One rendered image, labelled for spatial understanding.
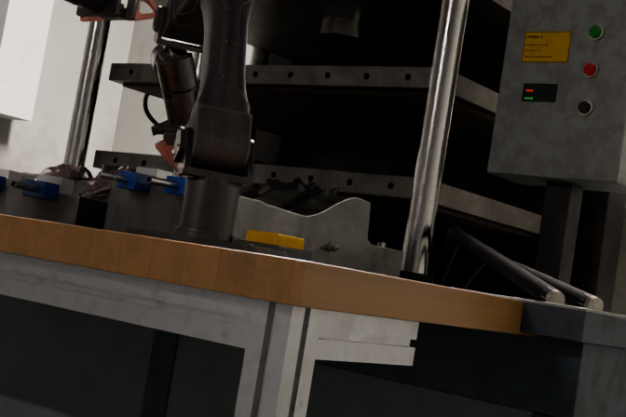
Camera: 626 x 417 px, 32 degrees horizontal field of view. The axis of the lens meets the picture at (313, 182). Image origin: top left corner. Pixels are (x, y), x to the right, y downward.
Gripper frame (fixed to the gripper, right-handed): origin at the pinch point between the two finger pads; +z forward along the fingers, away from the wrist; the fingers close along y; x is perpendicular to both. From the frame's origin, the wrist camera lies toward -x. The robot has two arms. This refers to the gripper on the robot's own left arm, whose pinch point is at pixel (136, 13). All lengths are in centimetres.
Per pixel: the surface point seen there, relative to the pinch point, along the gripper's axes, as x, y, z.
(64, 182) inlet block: 32.6, -1.7, -9.9
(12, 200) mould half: 36.9, 6.0, -13.7
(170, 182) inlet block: 30.9, -27.8, -12.0
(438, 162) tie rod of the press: 11, -25, 68
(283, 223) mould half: 33.4, -35.8, 7.0
